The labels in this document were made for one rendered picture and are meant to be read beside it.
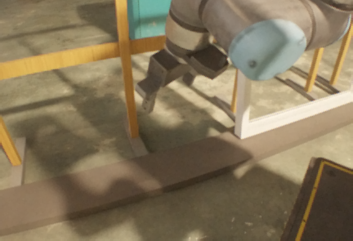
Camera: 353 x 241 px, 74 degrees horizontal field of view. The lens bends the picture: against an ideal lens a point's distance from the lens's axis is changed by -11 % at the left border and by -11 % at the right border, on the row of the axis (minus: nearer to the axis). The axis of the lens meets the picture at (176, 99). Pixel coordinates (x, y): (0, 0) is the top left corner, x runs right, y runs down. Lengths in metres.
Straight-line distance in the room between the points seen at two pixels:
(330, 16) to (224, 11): 0.16
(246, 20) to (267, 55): 0.05
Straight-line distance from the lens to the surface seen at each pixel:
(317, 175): 1.12
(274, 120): 1.69
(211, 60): 0.46
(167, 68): 0.47
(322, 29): 0.41
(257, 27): 0.31
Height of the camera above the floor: 1.08
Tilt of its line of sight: 34 degrees down
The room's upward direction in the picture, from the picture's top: straight up
